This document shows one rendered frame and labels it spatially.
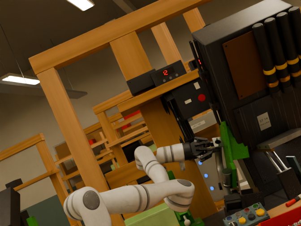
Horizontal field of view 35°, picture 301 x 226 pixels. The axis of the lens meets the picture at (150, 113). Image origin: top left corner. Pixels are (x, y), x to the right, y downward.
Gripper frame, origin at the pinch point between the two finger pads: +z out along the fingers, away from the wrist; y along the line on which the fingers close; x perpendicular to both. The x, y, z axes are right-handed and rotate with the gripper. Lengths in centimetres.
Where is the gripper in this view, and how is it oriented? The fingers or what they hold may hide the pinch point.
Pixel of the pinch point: (216, 146)
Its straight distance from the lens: 201.7
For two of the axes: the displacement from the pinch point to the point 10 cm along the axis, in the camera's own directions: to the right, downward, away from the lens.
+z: 9.9, -1.6, 0.2
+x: 1.1, 7.5, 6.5
